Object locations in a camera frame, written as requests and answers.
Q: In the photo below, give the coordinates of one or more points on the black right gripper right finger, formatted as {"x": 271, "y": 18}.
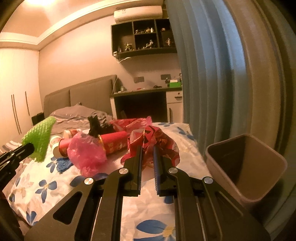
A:
{"x": 203, "y": 209}

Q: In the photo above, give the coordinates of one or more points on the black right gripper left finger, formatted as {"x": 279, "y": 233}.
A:
{"x": 92, "y": 210}

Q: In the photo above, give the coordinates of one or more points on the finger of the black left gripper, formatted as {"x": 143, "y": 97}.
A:
{"x": 10, "y": 161}

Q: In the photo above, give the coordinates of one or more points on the green foam net sleeve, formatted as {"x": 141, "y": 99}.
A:
{"x": 39, "y": 138}

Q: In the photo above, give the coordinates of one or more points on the red white paper cup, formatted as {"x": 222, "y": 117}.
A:
{"x": 70, "y": 133}
{"x": 54, "y": 144}

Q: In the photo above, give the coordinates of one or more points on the pink plastic bag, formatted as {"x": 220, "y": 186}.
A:
{"x": 87, "y": 154}

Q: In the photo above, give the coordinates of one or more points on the red cylindrical gift tube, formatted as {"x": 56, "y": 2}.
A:
{"x": 112, "y": 142}

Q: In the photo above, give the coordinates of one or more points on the red patterned plastic wrapper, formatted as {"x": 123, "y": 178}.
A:
{"x": 147, "y": 138}

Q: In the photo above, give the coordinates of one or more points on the blue foam net sleeve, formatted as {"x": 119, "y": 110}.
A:
{"x": 63, "y": 164}

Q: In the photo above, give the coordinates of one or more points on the red snack bag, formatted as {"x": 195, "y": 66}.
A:
{"x": 130, "y": 124}

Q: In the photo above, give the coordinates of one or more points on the beige trash bin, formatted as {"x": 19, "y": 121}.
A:
{"x": 245, "y": 167}

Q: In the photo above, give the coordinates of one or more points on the floral white blue bedsheet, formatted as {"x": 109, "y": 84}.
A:
{"x": 38, "y": 187}

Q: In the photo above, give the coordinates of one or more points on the black bedside table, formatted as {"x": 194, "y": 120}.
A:
{"x": 37, "y": 118}

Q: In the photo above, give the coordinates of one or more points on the white wardrobe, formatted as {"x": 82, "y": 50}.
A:
{"x": 20, "y": 93}

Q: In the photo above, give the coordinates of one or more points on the grey upholstered headboard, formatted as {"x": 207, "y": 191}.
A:
{"x": 94, "y": 94}

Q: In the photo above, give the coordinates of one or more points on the dark desk with white drawers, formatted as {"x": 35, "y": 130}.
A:
{"x": 162, "y": 104}

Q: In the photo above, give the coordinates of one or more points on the green box on desk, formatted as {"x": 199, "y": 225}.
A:
{"x": 175, "y": 84}

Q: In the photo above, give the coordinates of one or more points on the blue grey curtain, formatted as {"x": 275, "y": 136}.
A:
{"x": 237, "y": 62}

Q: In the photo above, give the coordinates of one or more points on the white air conditioner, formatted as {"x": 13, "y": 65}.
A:
{"x": 138, "y": 13}

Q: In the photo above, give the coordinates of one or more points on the dark wall shelf unit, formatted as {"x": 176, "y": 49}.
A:
{"x": 143, "y": 37}

